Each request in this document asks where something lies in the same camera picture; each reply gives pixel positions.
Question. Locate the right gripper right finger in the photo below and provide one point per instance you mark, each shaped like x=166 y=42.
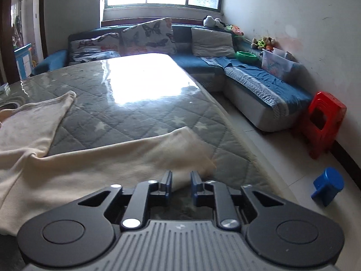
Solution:
x=221 y=198

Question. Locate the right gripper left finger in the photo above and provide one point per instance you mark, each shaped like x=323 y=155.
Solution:
x=138 y=201

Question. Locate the cream sweater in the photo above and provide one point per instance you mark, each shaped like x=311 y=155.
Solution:
x=33 y=182

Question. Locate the blue corner sofa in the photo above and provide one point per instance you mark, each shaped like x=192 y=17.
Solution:
x=269 y=103

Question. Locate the blue plastic cup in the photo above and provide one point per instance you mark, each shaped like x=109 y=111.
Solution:
x=327 y=186

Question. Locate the red plastic stool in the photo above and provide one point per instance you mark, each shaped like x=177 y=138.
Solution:
x=321 y=122

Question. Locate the green plastic bowl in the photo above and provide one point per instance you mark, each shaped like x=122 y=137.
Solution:
x=246 y=57

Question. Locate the clear plastic storage box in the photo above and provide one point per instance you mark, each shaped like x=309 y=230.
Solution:
x=278 y=66

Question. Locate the grey plain pillow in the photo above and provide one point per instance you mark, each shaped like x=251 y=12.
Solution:
x=208 y=43

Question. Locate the butterfly pillow right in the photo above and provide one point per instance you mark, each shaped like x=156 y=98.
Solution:
x=154 y=36

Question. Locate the butterfly pillow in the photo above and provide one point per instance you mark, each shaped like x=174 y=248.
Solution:
x=104 y=46
x=154 y=36

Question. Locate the butterfly pillow left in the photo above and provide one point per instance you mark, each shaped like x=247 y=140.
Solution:
x=104 y=46

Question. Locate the plush toys pile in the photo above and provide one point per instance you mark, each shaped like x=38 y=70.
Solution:
x=266 y=43

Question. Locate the panda plush toy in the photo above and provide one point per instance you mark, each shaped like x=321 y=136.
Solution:
x=210 y=22

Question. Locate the blue white small cabinet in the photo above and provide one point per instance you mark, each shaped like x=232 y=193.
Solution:
x=24 y=61

